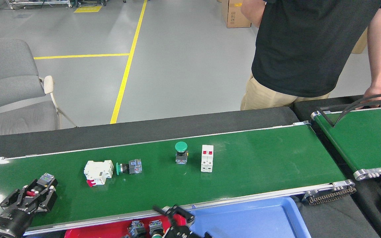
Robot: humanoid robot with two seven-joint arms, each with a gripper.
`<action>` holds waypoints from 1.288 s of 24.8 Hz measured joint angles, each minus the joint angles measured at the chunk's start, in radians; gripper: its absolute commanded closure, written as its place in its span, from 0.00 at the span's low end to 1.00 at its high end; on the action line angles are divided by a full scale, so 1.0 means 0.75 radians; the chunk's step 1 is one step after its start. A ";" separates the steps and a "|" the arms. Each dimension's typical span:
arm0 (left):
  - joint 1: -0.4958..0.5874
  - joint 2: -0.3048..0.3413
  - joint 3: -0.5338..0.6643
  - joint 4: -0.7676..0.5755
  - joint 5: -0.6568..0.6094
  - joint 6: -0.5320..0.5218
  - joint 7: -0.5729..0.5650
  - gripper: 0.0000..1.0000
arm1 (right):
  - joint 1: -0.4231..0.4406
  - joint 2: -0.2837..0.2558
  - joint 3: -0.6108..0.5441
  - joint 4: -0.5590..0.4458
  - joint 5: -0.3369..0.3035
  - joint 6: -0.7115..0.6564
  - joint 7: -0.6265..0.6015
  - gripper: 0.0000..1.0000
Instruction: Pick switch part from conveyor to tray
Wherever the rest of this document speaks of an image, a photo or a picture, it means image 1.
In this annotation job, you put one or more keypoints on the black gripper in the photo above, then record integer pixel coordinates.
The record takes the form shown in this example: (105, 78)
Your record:
(12, 221)
(184, 234)

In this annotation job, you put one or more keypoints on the red mushroom push button switch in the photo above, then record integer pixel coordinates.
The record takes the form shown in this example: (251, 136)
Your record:
(137, 228)
(46, 180)

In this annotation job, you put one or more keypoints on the green mushroom push button switch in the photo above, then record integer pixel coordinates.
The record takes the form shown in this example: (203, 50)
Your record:
(181, 147)
(155, 227)
(132, 167)

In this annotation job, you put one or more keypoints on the white circuit breaker red levers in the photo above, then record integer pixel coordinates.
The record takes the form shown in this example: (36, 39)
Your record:
(207, 160)
(98, 172)

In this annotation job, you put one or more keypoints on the person's right forearm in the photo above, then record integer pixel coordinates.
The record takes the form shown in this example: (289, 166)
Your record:
(251, 11)

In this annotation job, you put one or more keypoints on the red plastic tray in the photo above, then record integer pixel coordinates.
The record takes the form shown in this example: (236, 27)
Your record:
(94, 233)

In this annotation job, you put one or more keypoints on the blue plastic tray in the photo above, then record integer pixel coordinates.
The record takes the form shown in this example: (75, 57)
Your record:
(253, 218)

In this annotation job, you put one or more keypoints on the long green conveyor belt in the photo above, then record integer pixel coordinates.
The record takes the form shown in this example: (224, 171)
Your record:
(260, 165)

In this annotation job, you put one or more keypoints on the short green conveyor belt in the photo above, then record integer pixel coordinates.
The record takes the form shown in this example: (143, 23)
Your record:
(375, 145)

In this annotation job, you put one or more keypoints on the person's left hand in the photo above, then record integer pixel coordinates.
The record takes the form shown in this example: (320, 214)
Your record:
(375, 91)

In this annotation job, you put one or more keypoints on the black foam table cover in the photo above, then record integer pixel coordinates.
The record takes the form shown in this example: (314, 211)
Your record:
(144, 132)
(342, 218)

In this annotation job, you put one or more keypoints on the grey office chair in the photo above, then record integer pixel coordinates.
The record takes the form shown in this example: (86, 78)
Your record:
(5, 82)

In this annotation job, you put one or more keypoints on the metal rack with casters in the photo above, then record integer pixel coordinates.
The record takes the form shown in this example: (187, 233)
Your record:
(38, 2)

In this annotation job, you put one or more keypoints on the brown cardboard box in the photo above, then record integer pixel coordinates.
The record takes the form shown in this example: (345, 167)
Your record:
(236, 15)

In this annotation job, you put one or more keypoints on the person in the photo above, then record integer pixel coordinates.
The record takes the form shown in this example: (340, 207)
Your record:
(309, 49)

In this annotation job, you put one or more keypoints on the potted plant in tan pot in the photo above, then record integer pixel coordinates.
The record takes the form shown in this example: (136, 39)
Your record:
(359, 43)

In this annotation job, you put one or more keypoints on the black guide bracket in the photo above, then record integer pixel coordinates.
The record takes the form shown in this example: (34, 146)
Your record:
(334, 123)

